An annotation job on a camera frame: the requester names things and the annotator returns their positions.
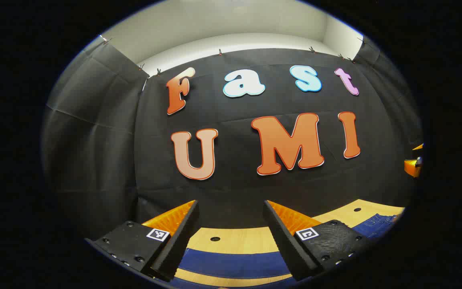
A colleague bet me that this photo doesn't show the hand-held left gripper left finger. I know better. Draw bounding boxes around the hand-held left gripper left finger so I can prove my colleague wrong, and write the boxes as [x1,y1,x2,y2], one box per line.
[85,199,201,282]

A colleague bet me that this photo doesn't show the blue denim jeans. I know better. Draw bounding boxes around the blue denim jeans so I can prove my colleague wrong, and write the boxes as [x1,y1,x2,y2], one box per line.
[170,214,400,289]

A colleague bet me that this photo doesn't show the black backdrop cloth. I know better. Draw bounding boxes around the black backdrop cloth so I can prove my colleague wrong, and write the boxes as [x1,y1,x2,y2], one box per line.
[41,38,424,241]

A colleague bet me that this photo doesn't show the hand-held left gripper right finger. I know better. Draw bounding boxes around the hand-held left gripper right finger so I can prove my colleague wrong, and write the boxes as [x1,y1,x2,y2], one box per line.
[263,199,376,282]

